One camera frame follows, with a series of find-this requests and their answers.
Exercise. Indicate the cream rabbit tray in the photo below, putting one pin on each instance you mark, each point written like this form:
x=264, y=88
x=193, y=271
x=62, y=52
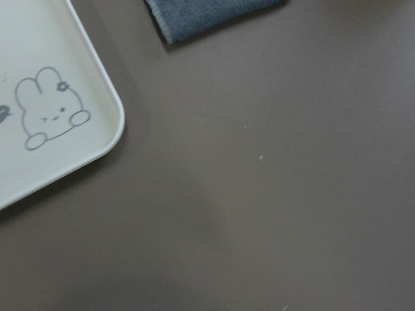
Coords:
x=59, y=108

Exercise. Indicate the grey folded cloth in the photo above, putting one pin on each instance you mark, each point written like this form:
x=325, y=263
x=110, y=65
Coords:
x=179, y=20

